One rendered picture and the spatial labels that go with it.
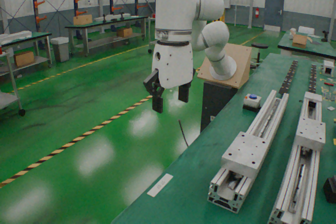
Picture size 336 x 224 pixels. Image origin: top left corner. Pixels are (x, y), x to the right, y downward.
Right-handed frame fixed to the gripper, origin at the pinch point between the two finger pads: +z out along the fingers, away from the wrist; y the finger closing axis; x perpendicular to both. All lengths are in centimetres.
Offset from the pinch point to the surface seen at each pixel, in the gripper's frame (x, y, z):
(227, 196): -18.8, 4.9, 24.2
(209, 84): 43, 82, 25
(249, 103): 5, 65, 21
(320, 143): -36, 39, 15
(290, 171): -30.5, 21.9, 19.5
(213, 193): -14.9, 3.5, 24.6
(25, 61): 465, 38, 71
